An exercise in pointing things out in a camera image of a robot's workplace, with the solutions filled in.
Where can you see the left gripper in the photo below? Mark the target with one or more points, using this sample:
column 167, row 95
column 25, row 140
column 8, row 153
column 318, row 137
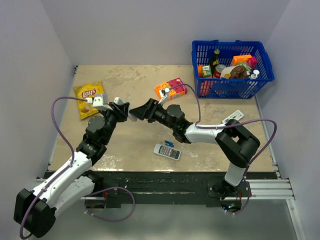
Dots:
column 120, row 111

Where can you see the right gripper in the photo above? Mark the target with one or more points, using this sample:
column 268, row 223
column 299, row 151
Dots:
column 143, row 112

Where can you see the white long remote control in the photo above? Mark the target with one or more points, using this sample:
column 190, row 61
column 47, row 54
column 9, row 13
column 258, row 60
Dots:
column 119, row 101

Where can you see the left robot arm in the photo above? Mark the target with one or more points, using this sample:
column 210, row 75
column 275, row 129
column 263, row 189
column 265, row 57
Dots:
column 36, row 210

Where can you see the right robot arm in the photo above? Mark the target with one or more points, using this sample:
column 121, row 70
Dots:
column 237, row 143

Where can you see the grey-faced remote control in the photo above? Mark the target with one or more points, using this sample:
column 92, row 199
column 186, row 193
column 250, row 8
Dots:
column 167, row 152

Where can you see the small white remote control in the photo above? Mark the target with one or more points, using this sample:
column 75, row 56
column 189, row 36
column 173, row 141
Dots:
column 237, row 115

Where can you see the blue battery right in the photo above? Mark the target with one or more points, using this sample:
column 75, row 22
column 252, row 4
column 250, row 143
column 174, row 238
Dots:
column 169, row 142

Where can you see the blue battery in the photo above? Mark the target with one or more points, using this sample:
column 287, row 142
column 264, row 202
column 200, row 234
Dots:
column 169, row 142

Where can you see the blue battery left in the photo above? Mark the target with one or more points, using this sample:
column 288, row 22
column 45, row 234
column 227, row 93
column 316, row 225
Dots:
column 169, row 144

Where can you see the orange pink sponge box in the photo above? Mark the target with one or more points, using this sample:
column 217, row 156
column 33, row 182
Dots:
column 177, row 89

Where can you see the green yellow carton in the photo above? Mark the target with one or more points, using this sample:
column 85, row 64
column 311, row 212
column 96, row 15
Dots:
column 206, row 71

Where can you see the blue plastic basket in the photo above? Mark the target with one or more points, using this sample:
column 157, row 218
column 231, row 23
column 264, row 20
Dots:
column 222, row 88

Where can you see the dark glass bottle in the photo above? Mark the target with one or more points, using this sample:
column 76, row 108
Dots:
column 214, row 61

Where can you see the brown snack packet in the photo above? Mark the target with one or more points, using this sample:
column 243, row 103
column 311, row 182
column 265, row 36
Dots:
column 235, row 72

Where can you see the orange pink box in basket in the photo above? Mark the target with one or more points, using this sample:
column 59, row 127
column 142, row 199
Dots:
column 248, row 61

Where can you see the white bottle cap item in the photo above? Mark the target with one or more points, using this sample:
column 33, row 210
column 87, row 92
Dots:
column 254, row 75

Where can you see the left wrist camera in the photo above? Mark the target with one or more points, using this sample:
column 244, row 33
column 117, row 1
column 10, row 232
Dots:
column 99, row 101

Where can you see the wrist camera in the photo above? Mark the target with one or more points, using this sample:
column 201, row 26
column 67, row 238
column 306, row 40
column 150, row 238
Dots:
column 99, row 101
column 164, row 96

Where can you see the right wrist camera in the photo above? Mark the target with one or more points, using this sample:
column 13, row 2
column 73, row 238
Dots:
column 164, row 96

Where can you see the black table front rail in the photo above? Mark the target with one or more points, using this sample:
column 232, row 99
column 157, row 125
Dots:
column 161, row 188

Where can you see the aluminium frame rail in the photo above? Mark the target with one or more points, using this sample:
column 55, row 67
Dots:
column 271, row 189

